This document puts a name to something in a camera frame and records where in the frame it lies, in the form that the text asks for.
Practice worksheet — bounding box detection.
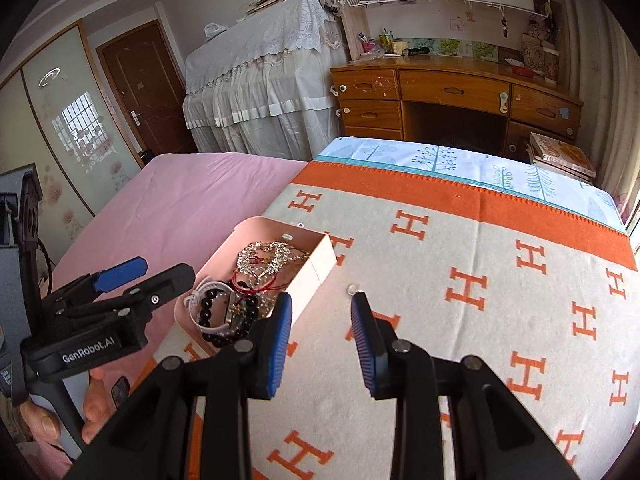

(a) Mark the black bead bracelet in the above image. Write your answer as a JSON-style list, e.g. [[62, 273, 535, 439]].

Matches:
[[196, 284, 263, 349]]

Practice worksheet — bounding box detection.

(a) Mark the red woven cord bracelet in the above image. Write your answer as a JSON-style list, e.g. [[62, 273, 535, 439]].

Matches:
[[230, 263, 292, 297]]

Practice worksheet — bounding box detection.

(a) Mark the pink jewelry tray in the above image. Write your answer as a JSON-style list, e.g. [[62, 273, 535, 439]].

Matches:
[[174, 217, 336, 356]]

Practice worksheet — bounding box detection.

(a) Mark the pink smart watch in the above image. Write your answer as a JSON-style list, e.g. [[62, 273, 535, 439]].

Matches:
[[182, 276, 236, 336]]

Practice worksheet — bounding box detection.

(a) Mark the person left hand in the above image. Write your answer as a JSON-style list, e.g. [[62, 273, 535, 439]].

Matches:
[[18, 366, 114, 451]]

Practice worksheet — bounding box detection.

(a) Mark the frosted glass wardrobe door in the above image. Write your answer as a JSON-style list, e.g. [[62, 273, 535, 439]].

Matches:
[[1, 24, 140, 261]]

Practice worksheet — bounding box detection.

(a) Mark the orange H pattern blanket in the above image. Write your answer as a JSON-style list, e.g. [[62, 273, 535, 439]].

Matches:
[[250, 162, 639, 479]]

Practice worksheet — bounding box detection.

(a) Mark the brown wooden door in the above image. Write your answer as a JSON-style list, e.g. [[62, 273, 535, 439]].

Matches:
[[96, 21, 198, 156]]

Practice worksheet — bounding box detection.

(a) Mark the white lace covered piano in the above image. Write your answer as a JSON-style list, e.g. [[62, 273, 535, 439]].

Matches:
[[182, 0, 347, 160]]

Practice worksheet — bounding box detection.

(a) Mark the light blue printed sheet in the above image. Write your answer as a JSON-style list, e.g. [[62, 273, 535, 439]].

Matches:
[[314, 136, 625, 232]]

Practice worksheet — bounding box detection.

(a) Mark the stack of books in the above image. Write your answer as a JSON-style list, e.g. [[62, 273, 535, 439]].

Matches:
[[527, 132, 597, 183]]

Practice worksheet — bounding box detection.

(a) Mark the wooden desk with drawers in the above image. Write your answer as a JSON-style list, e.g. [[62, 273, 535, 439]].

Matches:
[[331, 55, 582, 162]]

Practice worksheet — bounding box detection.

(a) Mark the wooden bookshelf hutch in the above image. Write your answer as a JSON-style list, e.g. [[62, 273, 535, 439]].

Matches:
[[341, 0, 562, 62]]

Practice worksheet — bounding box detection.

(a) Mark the beige curtain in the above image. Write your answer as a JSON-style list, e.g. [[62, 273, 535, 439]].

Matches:
[[561, 0, 639, 223]]

